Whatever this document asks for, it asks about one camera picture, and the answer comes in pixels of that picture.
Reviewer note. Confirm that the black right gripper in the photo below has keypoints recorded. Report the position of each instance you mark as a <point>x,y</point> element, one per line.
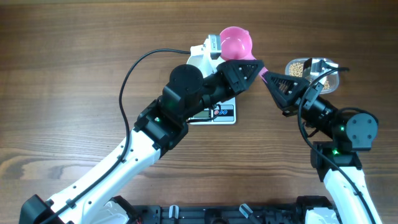
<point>295,89</point>

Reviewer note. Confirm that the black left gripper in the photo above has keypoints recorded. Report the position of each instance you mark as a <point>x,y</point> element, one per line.
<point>231,74</point>

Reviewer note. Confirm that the pink plastic measuring scoop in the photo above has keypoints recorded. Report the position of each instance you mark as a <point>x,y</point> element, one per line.
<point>236,44</point>

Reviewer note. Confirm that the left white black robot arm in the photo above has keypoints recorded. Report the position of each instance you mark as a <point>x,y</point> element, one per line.
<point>157,130</point>

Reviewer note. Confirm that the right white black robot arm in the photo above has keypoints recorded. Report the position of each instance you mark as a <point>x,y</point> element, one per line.
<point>335,137</point>

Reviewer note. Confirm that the white digital kitchen scale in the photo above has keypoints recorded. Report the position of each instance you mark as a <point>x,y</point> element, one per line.
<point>224,113</point>

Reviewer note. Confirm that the white round bowl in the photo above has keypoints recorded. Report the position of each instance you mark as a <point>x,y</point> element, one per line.
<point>195,61</point>

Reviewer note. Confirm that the pile of soybeans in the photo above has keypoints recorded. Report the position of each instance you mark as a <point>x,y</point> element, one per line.
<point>296,70</point>

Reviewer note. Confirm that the clear plastic container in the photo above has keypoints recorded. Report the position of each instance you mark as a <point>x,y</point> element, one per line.
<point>330,83</point>

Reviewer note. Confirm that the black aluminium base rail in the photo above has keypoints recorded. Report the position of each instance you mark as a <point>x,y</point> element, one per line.
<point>281,213</point>

